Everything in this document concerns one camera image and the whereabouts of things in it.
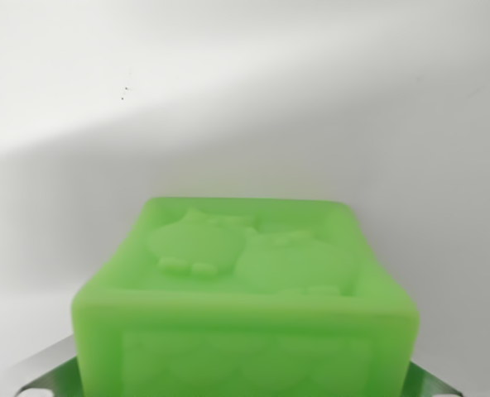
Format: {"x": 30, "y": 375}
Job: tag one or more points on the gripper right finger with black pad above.
{"x": 431, "y": 382}

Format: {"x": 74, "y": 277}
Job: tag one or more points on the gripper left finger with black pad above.
{"x": 48, "y": 368}

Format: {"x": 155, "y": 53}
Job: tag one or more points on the green embossed soft cube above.
{"x": 245, "y": 302}

